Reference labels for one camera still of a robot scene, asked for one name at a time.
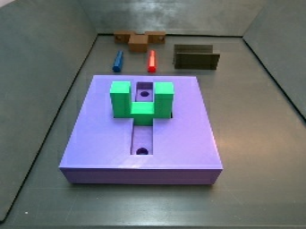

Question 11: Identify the brown T-shaped block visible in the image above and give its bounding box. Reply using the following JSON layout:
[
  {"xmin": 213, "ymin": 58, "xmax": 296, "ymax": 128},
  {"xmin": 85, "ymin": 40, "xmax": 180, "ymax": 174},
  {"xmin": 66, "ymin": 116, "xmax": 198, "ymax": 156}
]
[{"xmin": 114, "ymin": 30, "xmax": 166, "ymax": 53}]

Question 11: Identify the green U-shaped block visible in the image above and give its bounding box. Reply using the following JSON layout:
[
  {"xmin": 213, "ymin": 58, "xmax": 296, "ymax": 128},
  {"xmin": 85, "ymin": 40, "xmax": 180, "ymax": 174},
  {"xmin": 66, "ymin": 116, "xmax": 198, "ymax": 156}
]
[{"xmin": 110, "ymin": 81, "xmax": 176, "ymax": 126}]

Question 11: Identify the purple base block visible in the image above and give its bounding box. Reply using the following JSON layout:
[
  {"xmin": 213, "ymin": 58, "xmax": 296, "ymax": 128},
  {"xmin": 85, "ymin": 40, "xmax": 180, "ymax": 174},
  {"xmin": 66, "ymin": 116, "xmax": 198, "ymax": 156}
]
[{"xmin": 61, "ymin": 75, "xmax": 222, "ymax": 184}]

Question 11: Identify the red peg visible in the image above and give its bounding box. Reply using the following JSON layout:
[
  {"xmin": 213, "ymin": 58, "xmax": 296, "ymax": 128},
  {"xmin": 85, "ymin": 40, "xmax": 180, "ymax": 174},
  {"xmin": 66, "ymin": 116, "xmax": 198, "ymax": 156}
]
[{"xmin": 147, "ymin": 50, "xmax": 157, "ymax": 72}]

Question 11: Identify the blue peg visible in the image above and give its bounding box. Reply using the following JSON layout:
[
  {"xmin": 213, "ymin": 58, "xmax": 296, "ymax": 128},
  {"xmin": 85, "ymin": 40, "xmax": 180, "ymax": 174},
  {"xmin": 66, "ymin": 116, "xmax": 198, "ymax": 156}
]
[{"xmin": 113, "ymin": 51, "xmax": 123, "ymax": 72}]

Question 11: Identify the dark grey bracket fixture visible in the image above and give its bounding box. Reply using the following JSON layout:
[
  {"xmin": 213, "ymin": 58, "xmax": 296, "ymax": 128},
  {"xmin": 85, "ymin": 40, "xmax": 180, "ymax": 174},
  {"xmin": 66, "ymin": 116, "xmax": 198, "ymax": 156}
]
[{"xmin": 174, "ymin": 44, "xmax": 221, "ymax": 70}]

